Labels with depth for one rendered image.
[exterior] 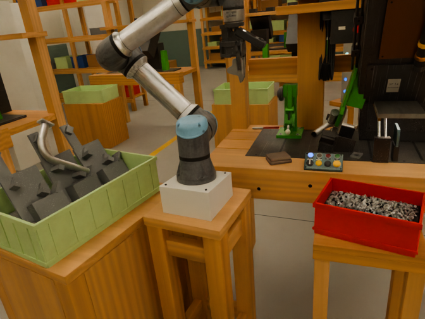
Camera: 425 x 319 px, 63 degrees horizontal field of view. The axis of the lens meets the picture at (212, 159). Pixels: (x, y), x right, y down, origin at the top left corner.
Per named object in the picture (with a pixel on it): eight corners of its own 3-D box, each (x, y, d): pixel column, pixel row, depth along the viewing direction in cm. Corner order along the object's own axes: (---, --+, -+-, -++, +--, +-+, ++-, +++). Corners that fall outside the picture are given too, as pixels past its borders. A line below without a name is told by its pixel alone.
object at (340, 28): (368, 42, 161) (370, 7, 155) (329, 44, 166) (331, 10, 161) (367, 40, 171) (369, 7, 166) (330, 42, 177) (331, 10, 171)
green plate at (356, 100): (358, 120, 150) (376, 73, 141) (339, 115, 152) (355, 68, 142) (357, 113, 160) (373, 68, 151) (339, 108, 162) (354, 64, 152)
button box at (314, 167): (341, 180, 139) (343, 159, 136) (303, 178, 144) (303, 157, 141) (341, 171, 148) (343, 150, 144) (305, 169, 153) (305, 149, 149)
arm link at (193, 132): (174, 158, 125) (169, 121, 121) (184, 147, 137) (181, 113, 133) (206, 158, 122) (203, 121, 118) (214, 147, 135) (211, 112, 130)
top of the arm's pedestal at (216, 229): (220, 241, 118) (219, 231, 116) (143, 225, 131) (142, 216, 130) (252, 197, 144) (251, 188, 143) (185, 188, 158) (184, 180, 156)
